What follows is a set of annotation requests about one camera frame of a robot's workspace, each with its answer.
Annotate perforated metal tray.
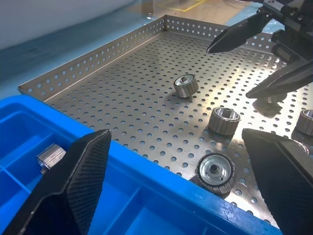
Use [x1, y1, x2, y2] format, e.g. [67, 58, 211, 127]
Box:
[18, 14, 313, 225]

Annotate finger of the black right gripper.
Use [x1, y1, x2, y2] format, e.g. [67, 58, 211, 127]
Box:
[245, 59, 313, 101]
[206, 11, 271, 54]

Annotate blue plastic bin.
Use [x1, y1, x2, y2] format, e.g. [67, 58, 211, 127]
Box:
[0, 94, 282, 235]

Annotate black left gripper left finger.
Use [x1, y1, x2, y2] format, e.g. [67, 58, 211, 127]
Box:
[2, 129, 112, 235]

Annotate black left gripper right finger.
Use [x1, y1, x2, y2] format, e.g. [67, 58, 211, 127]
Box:
[241, 127, 313, 235]

